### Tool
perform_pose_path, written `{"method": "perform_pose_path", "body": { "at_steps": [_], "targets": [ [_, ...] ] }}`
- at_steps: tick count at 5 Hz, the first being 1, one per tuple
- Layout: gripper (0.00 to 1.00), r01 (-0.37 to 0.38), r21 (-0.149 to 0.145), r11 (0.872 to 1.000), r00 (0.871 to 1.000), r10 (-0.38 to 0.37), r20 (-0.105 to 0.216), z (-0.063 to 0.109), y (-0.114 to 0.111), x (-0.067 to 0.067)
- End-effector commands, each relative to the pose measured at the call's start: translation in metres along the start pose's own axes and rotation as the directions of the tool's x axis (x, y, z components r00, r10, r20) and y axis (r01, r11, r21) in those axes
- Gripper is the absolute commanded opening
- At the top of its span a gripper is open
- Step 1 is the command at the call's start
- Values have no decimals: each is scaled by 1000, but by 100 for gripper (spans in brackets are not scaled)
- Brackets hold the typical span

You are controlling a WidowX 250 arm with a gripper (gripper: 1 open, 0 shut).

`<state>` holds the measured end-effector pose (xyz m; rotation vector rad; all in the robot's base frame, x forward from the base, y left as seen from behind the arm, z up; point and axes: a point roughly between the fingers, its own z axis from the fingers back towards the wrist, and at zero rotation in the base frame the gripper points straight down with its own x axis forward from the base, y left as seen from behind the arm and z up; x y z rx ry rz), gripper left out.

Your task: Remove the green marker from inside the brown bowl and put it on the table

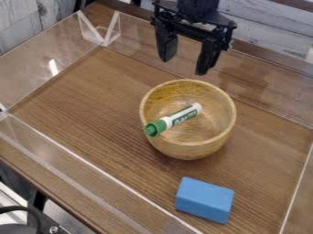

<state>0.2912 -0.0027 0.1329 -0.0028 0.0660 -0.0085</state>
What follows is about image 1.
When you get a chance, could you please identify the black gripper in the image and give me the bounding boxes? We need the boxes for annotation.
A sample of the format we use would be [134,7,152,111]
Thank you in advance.
[150,0,237,76]

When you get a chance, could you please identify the green and white marker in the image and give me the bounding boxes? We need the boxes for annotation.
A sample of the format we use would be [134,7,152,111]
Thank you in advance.
[145,102,204,137]

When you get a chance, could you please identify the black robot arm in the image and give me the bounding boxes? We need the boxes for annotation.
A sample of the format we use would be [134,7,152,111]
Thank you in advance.
[150,0,237,76]

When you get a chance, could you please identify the brown wooden bowl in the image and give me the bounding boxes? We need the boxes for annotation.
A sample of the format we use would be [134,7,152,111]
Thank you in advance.
[139,80,236,160]

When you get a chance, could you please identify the clear acrylic tray walls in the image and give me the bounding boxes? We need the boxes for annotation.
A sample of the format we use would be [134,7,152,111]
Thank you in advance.
[0,9,313,234]

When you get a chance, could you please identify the blue foam block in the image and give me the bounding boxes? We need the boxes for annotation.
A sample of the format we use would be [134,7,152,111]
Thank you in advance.
[176,176,236,224]

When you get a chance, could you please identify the black metal bracket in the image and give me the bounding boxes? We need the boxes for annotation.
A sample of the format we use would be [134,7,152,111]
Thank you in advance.
[40,213,71,234]

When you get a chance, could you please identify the black cable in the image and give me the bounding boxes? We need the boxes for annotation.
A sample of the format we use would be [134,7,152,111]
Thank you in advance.
[0,205,43,234]

